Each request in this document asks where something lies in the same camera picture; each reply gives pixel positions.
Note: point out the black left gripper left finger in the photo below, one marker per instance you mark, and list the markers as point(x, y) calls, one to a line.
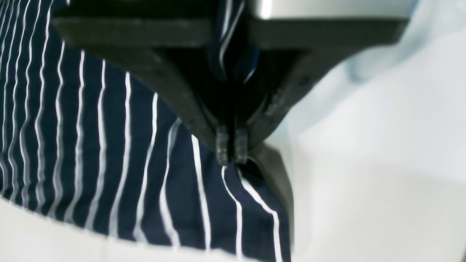
point(155, 51)

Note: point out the navy white striped T-shirt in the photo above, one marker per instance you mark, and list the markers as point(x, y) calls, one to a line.
point(85, 143)

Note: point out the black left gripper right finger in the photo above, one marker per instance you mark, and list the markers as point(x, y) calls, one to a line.
point(293, 56)

